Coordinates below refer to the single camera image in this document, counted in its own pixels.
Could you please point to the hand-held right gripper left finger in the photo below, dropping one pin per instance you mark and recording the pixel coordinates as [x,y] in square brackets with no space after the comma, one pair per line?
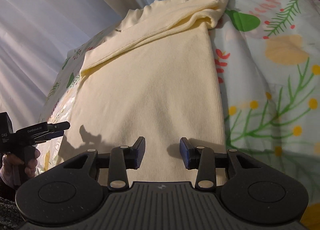
[139,152]

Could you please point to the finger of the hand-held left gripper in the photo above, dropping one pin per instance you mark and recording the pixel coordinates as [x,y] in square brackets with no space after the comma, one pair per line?
[61,125]
[53,135]

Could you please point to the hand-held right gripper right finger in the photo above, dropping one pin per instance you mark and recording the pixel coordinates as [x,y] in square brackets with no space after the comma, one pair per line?
[185,152]

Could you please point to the cream knit top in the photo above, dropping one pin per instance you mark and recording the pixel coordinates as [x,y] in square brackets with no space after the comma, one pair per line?
[150,90]

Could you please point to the person's left forearm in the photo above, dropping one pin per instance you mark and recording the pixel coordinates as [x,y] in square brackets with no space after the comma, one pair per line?
[8,210]

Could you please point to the person's left hand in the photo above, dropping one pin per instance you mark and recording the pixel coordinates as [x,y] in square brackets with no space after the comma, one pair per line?
[32,168]

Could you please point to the floral bedsheet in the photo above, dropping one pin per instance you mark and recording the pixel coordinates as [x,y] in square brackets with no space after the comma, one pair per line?
[270,82]

